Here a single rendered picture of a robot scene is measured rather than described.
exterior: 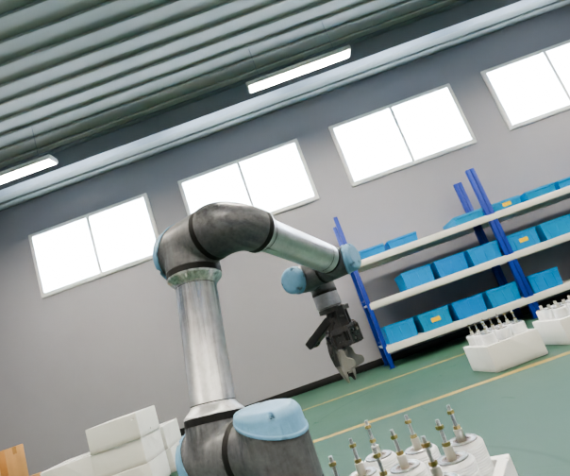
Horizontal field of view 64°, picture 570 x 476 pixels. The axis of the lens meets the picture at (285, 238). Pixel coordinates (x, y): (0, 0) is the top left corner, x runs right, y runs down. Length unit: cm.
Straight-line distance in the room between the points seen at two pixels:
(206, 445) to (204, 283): 30
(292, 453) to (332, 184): 607
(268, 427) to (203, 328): 25
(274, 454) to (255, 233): 41
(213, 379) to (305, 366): 551
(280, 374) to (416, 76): 479
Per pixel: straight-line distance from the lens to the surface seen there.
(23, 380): 770
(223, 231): 90
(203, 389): 90
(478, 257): 602
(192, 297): 93
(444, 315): 580
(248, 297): 648
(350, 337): 131
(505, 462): 135
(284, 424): 78
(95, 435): 387
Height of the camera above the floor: 60
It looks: 13 degrees up
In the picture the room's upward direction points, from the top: 19 degrees counter-clockwise
